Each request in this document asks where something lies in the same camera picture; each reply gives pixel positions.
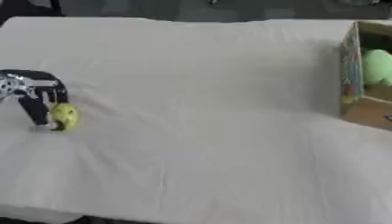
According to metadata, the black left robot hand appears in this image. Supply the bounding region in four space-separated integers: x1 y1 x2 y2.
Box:
0 68 71 131

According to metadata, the yellow-green toy fruit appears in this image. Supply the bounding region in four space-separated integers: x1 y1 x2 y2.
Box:
47 102 81 132

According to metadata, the tan cardboard box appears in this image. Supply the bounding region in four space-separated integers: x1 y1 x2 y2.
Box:
338 19 392 131

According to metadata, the black chair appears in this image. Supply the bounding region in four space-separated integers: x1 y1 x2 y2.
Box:
0 0 67 26

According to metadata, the light green soft toy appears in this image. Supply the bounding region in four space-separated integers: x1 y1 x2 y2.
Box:
360 48 392 86

